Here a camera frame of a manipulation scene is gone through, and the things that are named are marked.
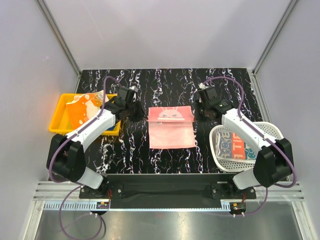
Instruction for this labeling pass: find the controller board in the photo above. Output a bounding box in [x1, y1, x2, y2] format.
[230, 202, 247, 212]
[96, 201, 110, 210]

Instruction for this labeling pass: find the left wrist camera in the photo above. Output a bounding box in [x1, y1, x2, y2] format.
[129, 86, 138, 94]

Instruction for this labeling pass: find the left controller board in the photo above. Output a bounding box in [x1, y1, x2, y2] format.
[96, 201, 110, 210]

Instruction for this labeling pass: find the pink white towel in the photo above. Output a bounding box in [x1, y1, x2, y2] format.
[147, 105, 196, 150]

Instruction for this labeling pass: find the yellow plastic bin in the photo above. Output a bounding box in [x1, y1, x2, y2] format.
[48, 93, 122, 136]

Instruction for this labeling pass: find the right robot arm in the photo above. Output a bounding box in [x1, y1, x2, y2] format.
[195, 86, 296, 199]

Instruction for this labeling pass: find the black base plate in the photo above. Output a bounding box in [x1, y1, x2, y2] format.
[79, 173, 257, 211]

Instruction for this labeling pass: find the aluminium frame post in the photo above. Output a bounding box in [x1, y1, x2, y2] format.
[252, 0, 299, 75]
[35, 0, 82, 77]

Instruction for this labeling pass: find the right aluminium frame post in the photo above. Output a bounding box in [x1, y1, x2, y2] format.
[252, 0, 299, 75]

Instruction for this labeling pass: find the multicolour rabbit letter towel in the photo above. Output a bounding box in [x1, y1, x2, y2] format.
[214, 131, 256, 164]

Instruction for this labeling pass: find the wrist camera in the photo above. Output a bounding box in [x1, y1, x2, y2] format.
[129, 86, 138, 94]
[198, 83, 207, 90]

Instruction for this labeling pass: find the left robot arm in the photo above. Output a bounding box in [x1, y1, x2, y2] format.
[46, 86, 145, 198]

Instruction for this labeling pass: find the right controller board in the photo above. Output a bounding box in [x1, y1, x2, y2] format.
[230, 202, 247, 212]

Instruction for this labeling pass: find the left aluminium frame post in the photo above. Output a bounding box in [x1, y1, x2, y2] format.
[35, 0, 82, 77]

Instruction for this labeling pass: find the white plastic basket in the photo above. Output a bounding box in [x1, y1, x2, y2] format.
[209, 121, 284, 173]

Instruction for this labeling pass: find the orange patterned towel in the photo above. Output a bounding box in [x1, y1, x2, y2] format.
[66, 90, 104, 130]

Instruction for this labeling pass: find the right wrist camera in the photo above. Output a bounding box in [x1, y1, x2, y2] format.
[198, 83, 207, 90]

